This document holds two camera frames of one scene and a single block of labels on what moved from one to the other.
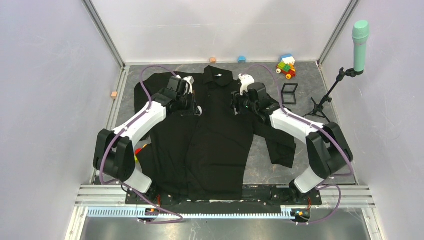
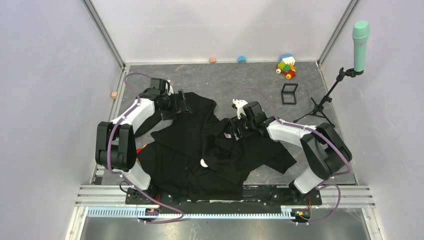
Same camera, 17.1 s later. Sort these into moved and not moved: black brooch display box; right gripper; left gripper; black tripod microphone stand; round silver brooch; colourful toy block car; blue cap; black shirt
Moved: black shirt; right gripper; left gripper; round silver brooch
Not moved: black tripod microphone stand; black brooch display box; blue cap; colourful toy block car
